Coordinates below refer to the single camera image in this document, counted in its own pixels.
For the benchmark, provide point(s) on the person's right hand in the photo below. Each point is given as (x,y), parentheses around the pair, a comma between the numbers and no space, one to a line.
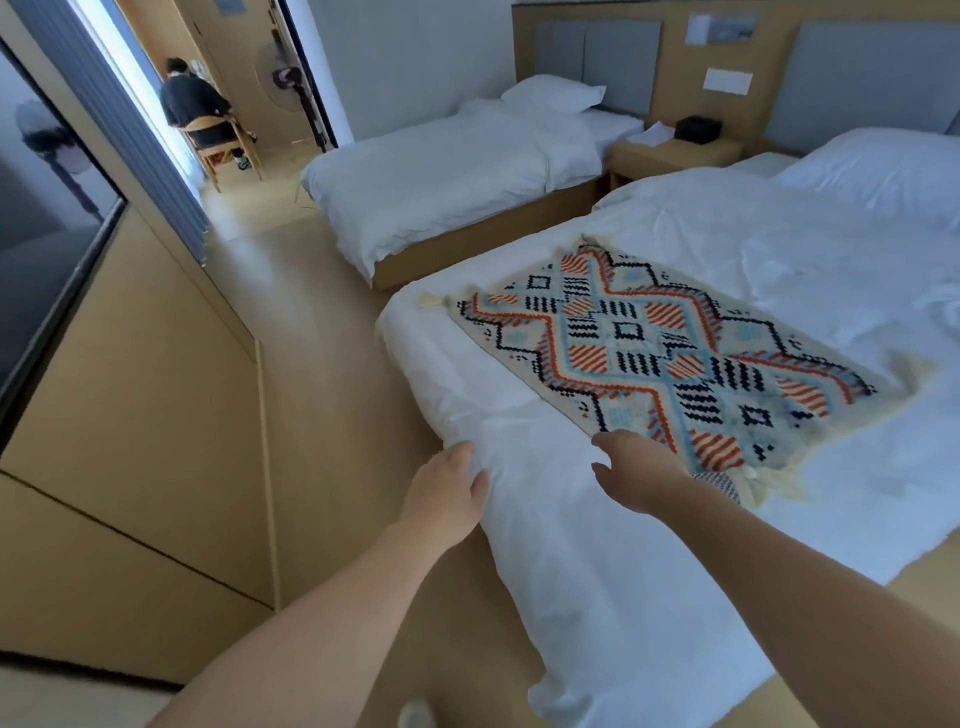
(645,472)

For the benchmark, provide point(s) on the person's left hand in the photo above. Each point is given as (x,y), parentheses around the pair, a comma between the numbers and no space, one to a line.
(442,502)

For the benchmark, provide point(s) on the patterned woven blanket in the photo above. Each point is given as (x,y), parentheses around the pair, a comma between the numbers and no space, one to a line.
(660,352)

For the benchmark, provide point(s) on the person's left forearm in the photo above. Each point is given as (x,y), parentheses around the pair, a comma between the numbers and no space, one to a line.
(315,645)

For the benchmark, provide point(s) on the person's right forearm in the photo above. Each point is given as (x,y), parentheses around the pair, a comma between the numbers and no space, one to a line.
(825,615)

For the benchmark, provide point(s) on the person's beige left shoe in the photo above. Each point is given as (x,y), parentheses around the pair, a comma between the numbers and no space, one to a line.
(416,714)

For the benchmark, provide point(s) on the wooden nightstand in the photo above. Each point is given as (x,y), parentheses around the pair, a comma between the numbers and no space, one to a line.
(675,157)

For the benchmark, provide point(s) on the near bed white duvet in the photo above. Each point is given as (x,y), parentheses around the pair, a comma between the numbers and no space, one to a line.
(435,180)

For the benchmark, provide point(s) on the white paper card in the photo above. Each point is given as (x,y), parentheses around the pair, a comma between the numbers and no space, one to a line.
(651,135)

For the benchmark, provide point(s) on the black tissue box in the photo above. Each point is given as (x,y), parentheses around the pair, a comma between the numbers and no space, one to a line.
(697,129)

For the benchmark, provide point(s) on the white pillow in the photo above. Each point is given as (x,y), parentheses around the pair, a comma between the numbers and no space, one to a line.
(555,94)
(877,172)

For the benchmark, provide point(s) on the grey padded headboard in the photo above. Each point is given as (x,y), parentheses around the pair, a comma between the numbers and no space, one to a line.
(600,60)
(862,82)

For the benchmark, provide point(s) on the plain wooden chair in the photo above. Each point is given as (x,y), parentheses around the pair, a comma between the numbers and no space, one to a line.
(221,150)

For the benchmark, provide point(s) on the dark standing fan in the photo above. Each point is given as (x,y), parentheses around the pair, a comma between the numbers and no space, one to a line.
(289,79)

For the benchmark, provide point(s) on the black television screen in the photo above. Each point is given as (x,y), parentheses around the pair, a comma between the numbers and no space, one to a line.
(45,247)

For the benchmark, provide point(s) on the white wall socket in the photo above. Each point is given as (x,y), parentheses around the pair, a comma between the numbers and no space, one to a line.
(727,82)

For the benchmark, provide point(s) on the grey wall switch panel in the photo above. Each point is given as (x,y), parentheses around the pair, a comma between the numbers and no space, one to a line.
(724,28)

